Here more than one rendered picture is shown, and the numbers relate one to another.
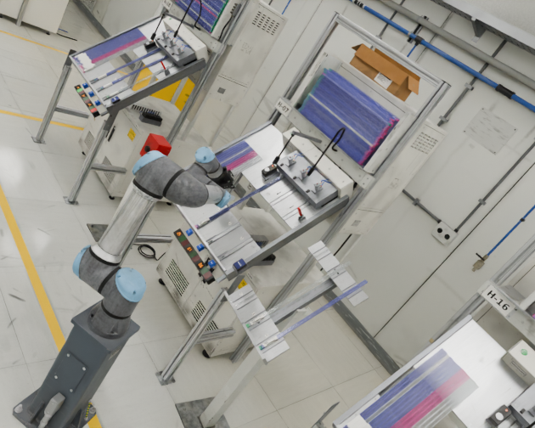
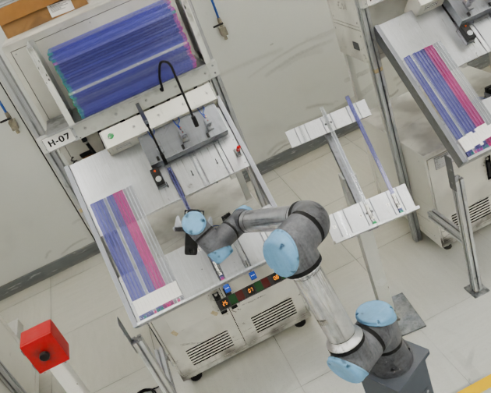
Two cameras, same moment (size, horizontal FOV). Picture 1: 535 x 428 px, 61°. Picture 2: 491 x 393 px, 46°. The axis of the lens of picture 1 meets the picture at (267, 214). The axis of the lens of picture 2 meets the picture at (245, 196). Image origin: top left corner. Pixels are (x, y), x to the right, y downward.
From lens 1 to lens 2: 1.39 m
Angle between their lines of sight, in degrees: 38
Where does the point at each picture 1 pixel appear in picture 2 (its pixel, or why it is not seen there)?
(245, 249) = not seen: hidden behind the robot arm
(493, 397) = (448, 33)
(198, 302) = (252, 320)
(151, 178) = (311, 248)
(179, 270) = (203, 342)
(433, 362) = (416, 68)
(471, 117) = not seen: outside the picture
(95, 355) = (423, 373)
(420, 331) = (257, 118)
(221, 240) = (248, 249)
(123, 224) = (337, 302)
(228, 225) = not seen: hidden behind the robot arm
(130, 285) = (386, 310)
